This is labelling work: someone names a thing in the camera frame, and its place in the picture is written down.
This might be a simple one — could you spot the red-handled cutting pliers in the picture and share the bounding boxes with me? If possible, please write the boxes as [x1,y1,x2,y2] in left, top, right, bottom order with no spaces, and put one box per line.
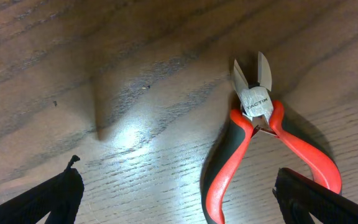
[200,51,343,224]

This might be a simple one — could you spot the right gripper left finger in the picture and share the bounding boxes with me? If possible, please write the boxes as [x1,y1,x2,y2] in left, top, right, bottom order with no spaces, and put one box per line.
[0,155,85,224]

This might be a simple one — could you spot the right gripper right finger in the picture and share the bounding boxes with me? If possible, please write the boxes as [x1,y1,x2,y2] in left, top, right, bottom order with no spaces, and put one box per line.
[273,168,358,224]

